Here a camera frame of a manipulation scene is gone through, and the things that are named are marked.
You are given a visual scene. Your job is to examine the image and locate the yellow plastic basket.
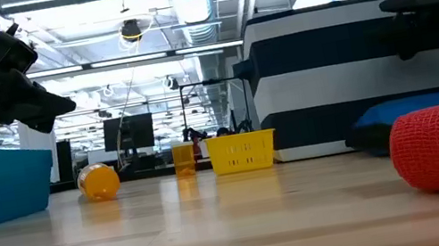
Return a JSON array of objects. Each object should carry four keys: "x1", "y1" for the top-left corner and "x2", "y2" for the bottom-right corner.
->
[{"x1": 204, "y1": 127, "x2": 281, "y2": 178}]

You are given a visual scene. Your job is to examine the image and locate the blue cushion pad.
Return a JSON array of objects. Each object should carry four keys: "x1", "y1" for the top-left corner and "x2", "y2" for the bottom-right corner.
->
[{"x1": 338, "y1": 91, "x2": 439, "y2": 164}]

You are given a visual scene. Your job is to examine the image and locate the silver ceiling duct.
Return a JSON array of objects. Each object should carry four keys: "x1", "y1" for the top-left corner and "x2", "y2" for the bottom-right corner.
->
[{"x1": 166, "y1": 0, "x2": 225, "y2": 50}]

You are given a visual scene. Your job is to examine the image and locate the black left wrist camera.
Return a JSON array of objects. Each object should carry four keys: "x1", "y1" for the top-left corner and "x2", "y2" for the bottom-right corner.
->
[{"x1": 0, "y1": 22, "x2": 43, "y2": 79}]

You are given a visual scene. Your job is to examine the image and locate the black ceiling device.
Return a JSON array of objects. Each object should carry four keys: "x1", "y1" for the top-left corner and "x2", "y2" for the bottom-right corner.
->
[{"x1": 118, "y1": 17, "x2": 144, "y2": 45}]

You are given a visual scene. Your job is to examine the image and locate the black cabinet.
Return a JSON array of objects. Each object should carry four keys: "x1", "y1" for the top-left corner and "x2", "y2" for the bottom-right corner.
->
[{"x1": 53, "y1": 139, "x2": 78, "y2": 184}]

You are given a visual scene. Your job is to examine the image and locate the black computer monitor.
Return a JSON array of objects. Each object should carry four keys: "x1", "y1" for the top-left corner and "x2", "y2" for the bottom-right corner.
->
[{"x1": 100, "y1": 111, "x2": 158, "y2": 156}]

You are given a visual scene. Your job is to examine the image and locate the black stand frame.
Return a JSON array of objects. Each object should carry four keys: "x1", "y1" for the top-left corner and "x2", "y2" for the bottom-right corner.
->
[{"x1": 177, "y1": 72, "x2": 255, "y2": 144}]

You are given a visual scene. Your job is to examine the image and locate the ceiling light strip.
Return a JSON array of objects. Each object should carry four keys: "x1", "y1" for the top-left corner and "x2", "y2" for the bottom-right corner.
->
[{"x1": 25, "y1": 36, "x2": 244, "y2": 85}]

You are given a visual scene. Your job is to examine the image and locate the navy white striped fabric bin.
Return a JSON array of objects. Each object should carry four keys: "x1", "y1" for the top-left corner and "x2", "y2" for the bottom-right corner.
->
[{"x1": 223, "y1": 0, "x2": 439, "y2": 170}]

